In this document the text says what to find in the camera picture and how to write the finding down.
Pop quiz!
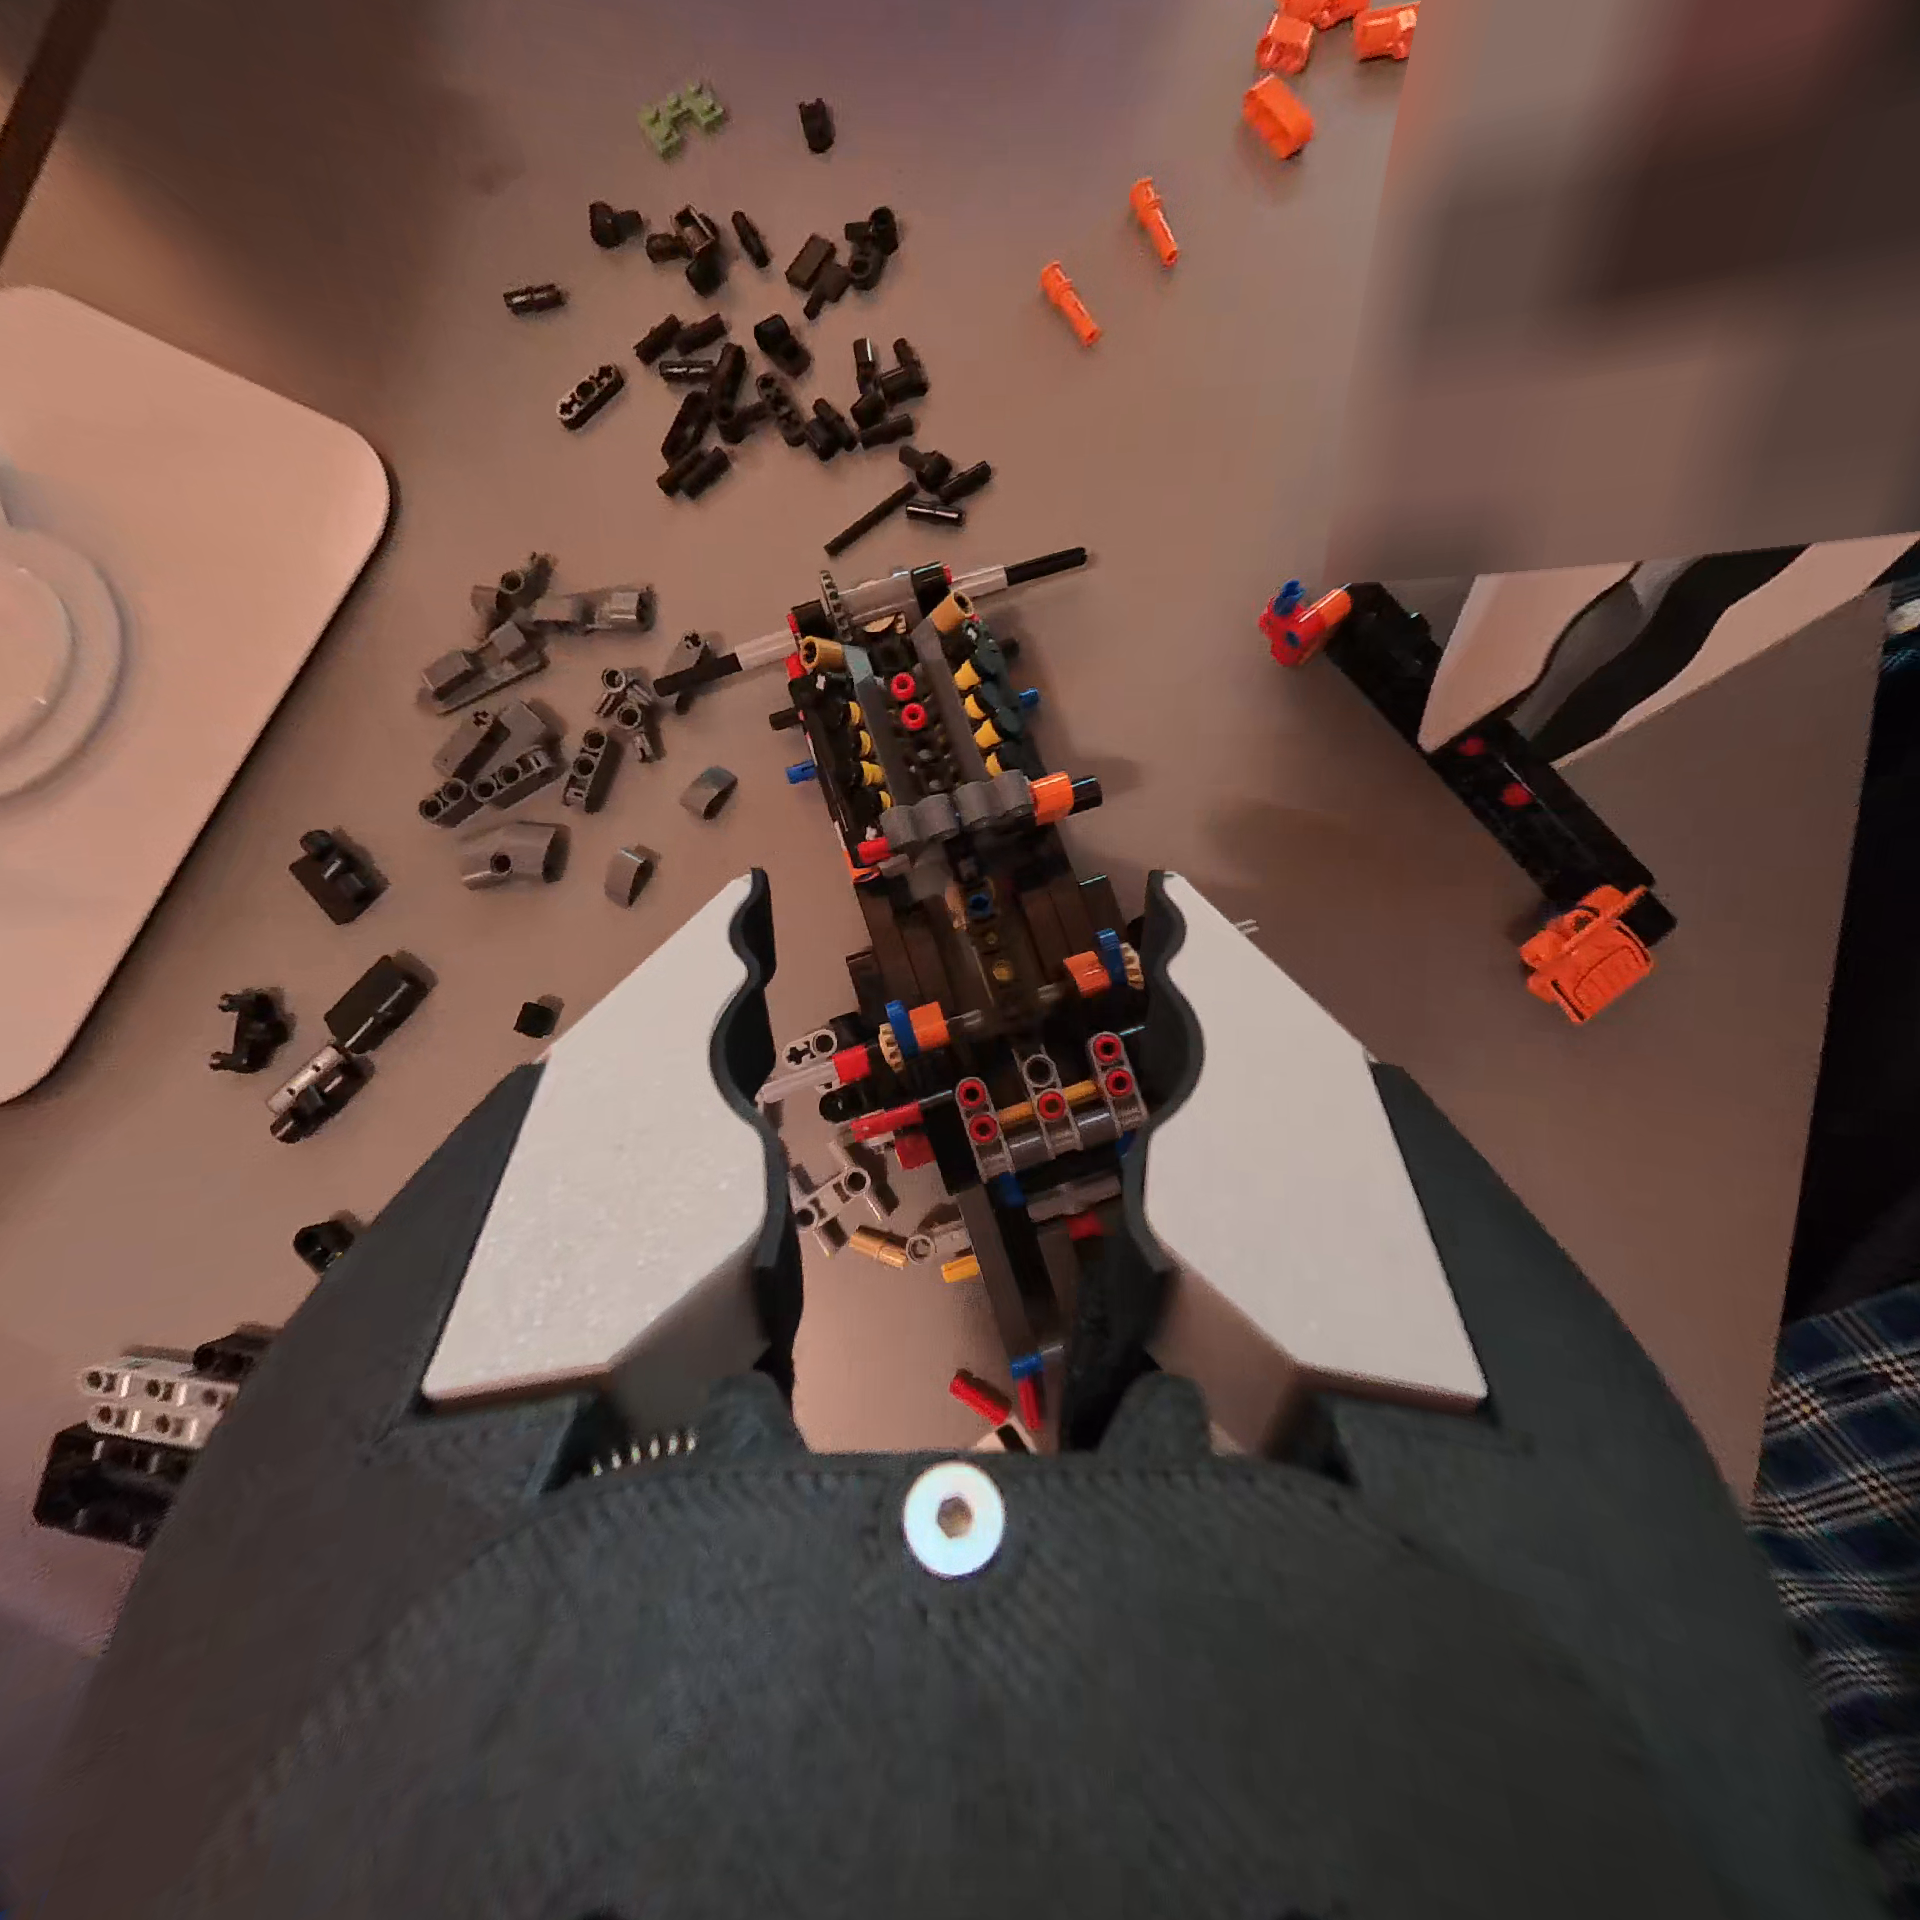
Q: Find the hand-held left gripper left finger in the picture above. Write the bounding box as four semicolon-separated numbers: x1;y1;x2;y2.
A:
421;867;808;1413

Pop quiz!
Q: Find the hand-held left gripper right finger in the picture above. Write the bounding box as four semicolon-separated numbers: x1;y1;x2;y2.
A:
1125;867;1490;1451

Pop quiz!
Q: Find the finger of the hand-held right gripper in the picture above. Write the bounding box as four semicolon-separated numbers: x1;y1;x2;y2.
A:
1415;570;1668;753
1530;536;1920;771

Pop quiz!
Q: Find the black lego beam assembly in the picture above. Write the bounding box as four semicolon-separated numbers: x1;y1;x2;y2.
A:
1261;576;1683;1030

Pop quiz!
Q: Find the lego car chassis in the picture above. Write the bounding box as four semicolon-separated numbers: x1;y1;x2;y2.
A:
653;547;1188;1451

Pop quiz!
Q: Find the pile of light grey lego pieces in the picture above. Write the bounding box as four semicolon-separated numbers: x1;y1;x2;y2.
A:
756;1026;979;1285

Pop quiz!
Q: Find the light grey and black lego connector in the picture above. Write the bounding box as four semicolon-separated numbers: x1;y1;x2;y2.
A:
267;1044;374;1142

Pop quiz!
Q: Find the pile of dark grey lego pieces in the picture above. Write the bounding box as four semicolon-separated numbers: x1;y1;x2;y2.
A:
421;555;744;910

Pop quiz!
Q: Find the black and grey lego subassembly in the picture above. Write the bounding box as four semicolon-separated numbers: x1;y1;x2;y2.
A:
33;1327;277;1549

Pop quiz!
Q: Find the pile of black lego pieces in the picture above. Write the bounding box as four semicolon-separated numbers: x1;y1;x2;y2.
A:
503;96;992;561

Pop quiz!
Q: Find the white stand base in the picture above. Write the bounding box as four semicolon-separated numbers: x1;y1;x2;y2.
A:
0;285;397;1108

